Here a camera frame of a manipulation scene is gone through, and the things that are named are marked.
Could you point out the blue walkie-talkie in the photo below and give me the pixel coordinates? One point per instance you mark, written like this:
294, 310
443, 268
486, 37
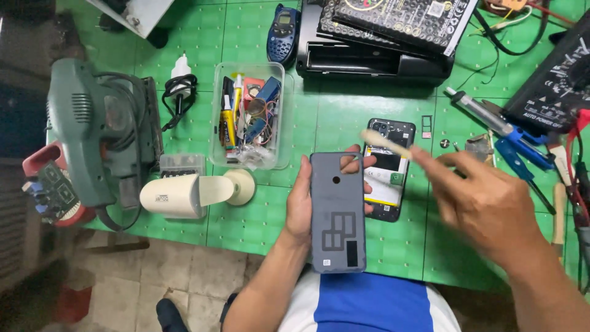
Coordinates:
282, 37

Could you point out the person's white blue shirt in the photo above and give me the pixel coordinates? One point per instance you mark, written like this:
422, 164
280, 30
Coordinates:
368, 304

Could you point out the person's right fingers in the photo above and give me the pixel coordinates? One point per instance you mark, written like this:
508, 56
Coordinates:
438, 163

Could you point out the person's left hand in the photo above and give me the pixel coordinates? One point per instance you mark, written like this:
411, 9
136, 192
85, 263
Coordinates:
297, 212

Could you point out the opened black smartphone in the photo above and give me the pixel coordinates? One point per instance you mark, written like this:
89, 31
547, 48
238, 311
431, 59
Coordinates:
392, 138

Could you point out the black multimeter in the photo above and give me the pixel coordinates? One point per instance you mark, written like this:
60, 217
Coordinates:
553, 83

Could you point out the grey metal bracket piece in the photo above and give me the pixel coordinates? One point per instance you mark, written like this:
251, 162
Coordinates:
478, 146

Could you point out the small SIM tray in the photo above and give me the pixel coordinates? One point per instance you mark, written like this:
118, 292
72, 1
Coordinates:
427, 127

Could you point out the white metal box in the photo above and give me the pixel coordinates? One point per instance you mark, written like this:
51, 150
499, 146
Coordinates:
138, 14

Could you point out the green cutting mat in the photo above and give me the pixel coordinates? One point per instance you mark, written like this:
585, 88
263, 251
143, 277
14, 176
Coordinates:
332, 106

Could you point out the small round metal part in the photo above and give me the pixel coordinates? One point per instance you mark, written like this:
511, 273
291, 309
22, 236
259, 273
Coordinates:
444, 143

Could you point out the green circuit board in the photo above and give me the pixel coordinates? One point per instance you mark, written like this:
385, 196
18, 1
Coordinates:
53, 189

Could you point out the black printer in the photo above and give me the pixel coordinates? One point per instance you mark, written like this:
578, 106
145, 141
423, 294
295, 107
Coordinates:
368, 64

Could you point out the white security camera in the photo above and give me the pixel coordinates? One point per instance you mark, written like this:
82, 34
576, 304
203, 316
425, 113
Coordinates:
179, 193

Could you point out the red object on floor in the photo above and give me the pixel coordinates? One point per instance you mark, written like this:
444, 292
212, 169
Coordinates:
73, 304

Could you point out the clear case of screwdriver bits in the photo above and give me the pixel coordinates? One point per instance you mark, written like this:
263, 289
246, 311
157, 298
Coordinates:
182, 165

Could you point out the beige cleaning brush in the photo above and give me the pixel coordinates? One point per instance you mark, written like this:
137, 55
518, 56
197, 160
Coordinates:
385, 143

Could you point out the red plastic container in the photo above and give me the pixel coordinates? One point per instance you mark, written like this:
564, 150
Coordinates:
41, 156

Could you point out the person's black shoe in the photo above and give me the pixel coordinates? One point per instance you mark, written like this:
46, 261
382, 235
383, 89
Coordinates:
170, 317

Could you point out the person's right hand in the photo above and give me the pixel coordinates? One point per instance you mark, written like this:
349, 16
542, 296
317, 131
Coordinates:
484, 207

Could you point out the black printed flat box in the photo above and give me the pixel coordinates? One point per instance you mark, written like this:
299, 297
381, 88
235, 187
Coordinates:
405, 20

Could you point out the blue silver desoldering pump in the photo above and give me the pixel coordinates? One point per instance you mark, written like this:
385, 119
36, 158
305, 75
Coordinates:
498, 120

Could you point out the grey phone back cover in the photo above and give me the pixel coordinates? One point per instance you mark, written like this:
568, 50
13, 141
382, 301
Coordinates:
337, 216

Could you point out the green electric sander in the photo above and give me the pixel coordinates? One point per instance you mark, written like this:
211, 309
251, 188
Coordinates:
97, 124

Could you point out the clear plastic box of parts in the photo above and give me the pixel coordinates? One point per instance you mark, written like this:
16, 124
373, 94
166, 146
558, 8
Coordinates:
251, 115

